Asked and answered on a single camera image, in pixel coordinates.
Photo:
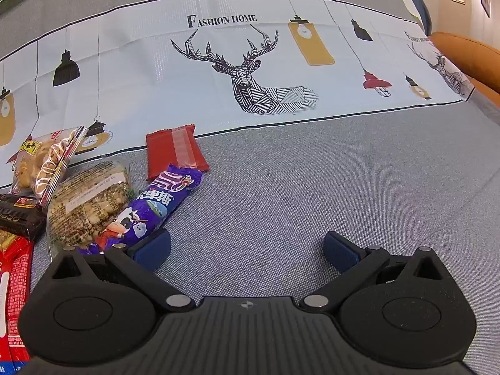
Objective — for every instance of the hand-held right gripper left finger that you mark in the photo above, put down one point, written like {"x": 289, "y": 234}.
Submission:
{"x": 152, "y": 248}

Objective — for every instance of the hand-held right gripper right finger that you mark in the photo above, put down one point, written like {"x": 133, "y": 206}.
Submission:
{"x": 342, "y": 254}

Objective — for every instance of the purple snack packet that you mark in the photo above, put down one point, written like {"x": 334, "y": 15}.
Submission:
{"x": 156, "y": 207}

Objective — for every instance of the clear puffed grain packet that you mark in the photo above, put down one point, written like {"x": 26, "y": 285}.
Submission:
{"x": 90, "y": 203}

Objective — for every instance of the red white snack packet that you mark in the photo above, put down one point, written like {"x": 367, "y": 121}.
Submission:
{"x": 21, "y": 281}
{"x": 3, "y": 308}

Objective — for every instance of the dark brown chocolate packet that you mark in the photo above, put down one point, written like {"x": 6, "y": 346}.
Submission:
{"x": 19, "y": 215}

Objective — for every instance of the clear biscuit packet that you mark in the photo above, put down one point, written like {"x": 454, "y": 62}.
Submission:
{"x": 39, "y": 160}

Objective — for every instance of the gold snack packet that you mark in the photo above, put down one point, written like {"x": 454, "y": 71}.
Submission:
{"x": 6, "y": 239}

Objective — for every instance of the white deer print mat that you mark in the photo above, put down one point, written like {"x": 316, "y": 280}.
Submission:
{"x": 156, "y": 66}

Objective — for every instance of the orange armchair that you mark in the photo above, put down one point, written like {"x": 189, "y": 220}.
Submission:
{"x": 468, "y": 54}

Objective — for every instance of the blue white pillow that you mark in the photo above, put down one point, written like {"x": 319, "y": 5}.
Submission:
{"x": 414, "y": 0}

